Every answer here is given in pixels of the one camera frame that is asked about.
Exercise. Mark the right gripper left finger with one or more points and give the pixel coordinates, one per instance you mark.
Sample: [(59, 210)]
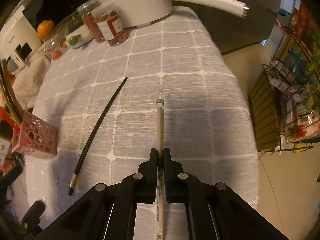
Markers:
[(107, 212)]

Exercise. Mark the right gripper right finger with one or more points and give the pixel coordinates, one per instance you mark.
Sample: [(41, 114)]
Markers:
[(213, 211)]

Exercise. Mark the wooden chopstick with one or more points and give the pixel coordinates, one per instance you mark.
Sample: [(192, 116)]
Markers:
[(13, 105)]

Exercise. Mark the grey checked tablecloth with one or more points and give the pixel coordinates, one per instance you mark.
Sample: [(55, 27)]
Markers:
[(102, 100)]

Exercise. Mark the pink perforated utensil holder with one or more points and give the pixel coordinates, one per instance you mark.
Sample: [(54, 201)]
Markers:
[(36, 138)]

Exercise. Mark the floral cloth over shelf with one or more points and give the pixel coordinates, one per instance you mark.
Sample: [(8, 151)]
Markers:
[(29, 80)]

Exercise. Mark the green leafy vegetable bunch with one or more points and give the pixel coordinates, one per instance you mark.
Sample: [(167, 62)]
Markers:
[(309, 95)]

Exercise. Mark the clear glass jar with fruit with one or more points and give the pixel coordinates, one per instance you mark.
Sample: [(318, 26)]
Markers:
[(55, 45)]

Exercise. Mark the green lime on bowl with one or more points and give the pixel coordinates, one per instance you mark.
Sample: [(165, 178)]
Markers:
[(74, 40)]

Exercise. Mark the white stacked bowls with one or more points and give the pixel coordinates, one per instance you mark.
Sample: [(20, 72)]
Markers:
[(86, 36)]

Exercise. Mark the dark grey refrigerator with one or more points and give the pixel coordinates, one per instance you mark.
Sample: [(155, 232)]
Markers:
[(230, 32)]

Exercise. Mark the short jar with red label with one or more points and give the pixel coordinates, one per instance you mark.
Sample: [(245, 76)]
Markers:
[(110, 24)]

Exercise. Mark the dark green squash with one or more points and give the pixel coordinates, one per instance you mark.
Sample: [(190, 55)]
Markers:
[(75, 23)]

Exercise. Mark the orange tangerine on jar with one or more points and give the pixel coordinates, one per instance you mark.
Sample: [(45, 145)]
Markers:
[(45, 28)]

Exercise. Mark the tall jar of red spice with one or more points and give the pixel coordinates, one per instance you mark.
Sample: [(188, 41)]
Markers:
[(85, 11)]

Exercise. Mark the red plastic bags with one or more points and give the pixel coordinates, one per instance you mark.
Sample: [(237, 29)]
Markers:
[(302, 23)]

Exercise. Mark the black wire storage rack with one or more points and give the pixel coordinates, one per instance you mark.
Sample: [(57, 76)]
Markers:
[(280, 122)]

